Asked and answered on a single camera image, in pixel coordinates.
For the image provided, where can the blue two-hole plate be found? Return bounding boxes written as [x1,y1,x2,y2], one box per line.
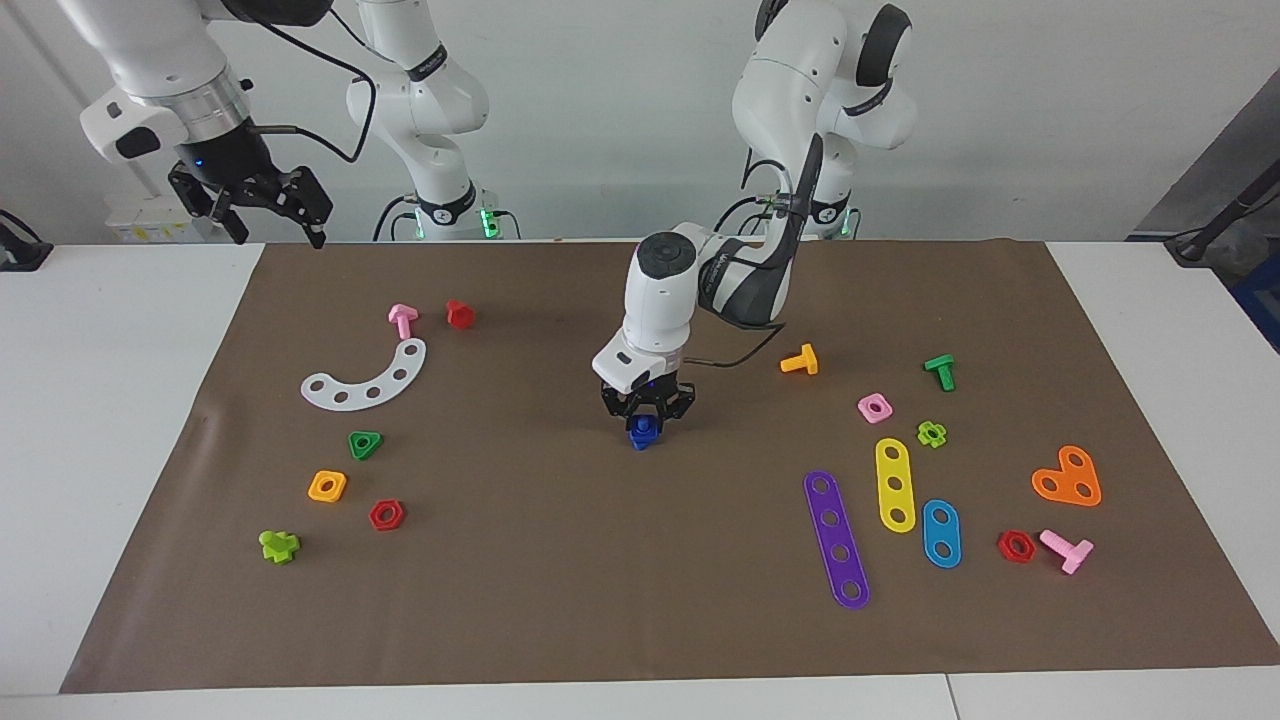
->
[922,499,963,569]

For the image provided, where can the orange heart-shaped plate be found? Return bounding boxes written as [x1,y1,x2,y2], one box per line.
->
[1031,446,1103,508]

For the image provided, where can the white curved hole plate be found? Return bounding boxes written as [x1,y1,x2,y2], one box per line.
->
[301,338,428,411]

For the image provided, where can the white box yellow labels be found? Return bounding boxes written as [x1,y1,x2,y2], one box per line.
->
[105,195,196,244]

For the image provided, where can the blue box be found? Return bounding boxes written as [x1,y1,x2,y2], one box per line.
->
[1232,255,1280,353]

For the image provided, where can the black right base cable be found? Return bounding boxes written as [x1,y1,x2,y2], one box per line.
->
[373,194,421,242]

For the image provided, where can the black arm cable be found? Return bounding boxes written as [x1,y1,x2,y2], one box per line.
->
[235,10,379,164]
[685,130,831,371]

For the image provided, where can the brown table mat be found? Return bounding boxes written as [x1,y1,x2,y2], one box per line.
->
[58,238,1280,694]

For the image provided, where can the black stand pole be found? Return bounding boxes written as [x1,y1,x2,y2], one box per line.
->
[1165,160,1280,267]

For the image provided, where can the black left base cable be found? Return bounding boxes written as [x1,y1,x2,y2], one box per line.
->
[711,194,793,239]

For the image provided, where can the yellow three-hole plate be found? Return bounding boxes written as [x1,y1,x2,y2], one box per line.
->
[875,438,917,534]

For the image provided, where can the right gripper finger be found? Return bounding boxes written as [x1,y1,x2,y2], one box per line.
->
[285,166,334,250]
[199,187,250,246]

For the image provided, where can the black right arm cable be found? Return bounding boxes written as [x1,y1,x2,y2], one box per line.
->
[235,10,379,164]

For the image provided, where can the purple four-hole plate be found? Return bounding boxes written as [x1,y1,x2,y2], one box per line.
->
[804,470,871,610]

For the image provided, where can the black clamp mount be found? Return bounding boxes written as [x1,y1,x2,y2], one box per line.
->
[0,208,53,273]

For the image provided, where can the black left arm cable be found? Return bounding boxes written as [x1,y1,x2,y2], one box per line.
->
[685,130,831,371]

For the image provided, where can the black base cable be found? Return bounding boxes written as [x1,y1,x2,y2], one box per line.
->
[373,194,421,242]
[711,194,793,239]

